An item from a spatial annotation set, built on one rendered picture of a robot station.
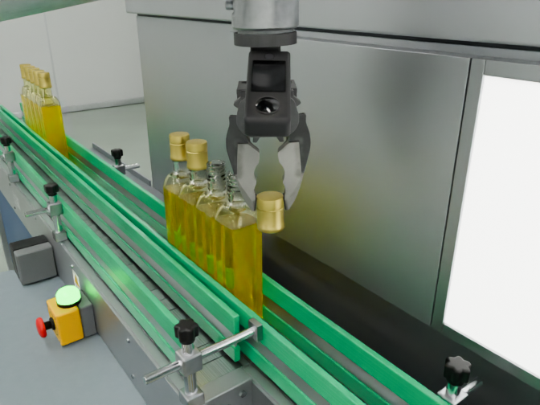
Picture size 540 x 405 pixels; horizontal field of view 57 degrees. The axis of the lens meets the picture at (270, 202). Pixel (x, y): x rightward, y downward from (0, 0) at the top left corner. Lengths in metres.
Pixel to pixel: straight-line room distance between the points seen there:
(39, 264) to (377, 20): 0.94
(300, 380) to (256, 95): 0.37
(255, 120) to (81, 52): 6.29
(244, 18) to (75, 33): 6.18
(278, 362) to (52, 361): 0.49
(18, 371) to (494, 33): 0.92
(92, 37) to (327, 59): 6.13
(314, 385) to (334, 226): 0.24
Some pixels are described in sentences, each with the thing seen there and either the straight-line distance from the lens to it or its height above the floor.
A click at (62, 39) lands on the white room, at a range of 6.68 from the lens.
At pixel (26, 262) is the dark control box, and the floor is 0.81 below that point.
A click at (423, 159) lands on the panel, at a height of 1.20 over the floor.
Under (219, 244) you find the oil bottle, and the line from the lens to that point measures 0.77.
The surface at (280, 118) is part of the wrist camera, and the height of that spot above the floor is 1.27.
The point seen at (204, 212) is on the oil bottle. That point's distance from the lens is 0.78.
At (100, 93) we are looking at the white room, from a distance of 6.87.
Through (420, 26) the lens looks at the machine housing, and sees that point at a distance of 0.63.
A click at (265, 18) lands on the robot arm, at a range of 0.56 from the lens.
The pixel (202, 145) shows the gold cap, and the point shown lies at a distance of 0.80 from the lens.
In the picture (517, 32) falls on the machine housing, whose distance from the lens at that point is 0.56.
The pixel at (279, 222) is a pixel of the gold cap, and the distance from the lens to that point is 0.62.
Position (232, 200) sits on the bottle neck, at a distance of 0.73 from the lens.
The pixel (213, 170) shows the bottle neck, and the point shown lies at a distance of 0.76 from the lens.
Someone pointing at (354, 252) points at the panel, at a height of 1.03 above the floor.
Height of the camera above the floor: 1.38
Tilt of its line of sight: 23 degrees down
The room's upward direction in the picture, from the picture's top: straight up
